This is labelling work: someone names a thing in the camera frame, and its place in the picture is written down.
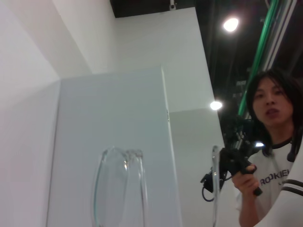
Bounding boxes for clear plastic glasses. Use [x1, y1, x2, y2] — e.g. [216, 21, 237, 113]
[93, 145, 222, 227]

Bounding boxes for person in white shirt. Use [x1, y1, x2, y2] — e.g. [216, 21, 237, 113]
[236, 67, 303, 219]

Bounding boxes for small black device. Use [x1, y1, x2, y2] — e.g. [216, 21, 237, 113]
[200, 172, 214, 192]

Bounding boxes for person's forearm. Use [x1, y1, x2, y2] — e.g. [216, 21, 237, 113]
[237, 195, 261, 227]

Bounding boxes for person's hand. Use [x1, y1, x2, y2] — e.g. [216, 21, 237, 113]
[232, 165, 260, 202]

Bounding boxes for black hand-held controller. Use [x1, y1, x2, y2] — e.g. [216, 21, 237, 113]
[220, 148, 264, 196]

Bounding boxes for blue cable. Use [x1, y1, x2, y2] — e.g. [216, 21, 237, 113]
[201, 175, 232, 203]

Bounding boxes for green ceiling pipe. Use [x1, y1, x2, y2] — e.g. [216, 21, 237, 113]
[237, 0, 286, 118]

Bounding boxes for black camera rig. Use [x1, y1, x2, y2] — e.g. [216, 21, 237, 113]
[223, 115, 266, 155]

